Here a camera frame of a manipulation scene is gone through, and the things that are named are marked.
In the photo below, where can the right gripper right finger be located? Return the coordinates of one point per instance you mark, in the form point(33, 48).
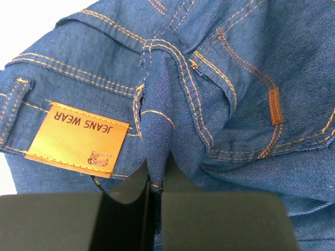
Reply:
point(194, 219)

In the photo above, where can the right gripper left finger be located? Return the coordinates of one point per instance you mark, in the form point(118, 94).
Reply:
point(119, 219)

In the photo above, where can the dark blue denim trousers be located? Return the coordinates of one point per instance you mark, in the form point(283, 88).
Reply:
point(241, 92)

